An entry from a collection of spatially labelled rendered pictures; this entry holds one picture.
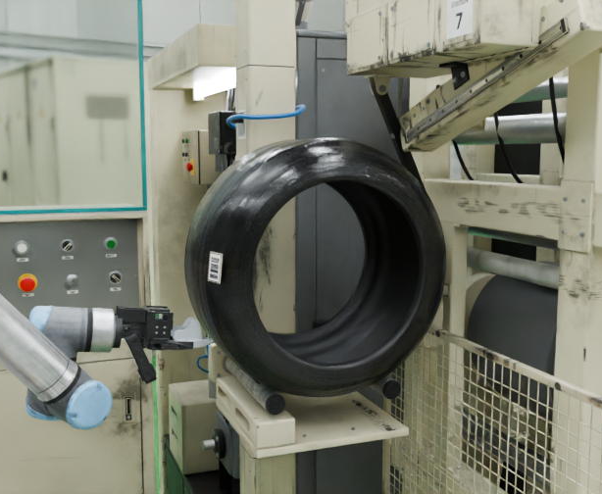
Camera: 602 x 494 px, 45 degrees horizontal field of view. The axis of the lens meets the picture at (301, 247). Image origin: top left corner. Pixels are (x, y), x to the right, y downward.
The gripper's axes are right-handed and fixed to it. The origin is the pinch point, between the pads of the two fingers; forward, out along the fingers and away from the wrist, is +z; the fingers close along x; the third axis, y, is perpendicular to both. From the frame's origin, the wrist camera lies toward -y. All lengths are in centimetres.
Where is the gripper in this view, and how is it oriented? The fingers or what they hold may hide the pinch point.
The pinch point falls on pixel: (206, 343)
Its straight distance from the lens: 162.3
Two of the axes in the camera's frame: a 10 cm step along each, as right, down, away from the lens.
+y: 1.2, -9.9, -0.8
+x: -3.5, -1.2, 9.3
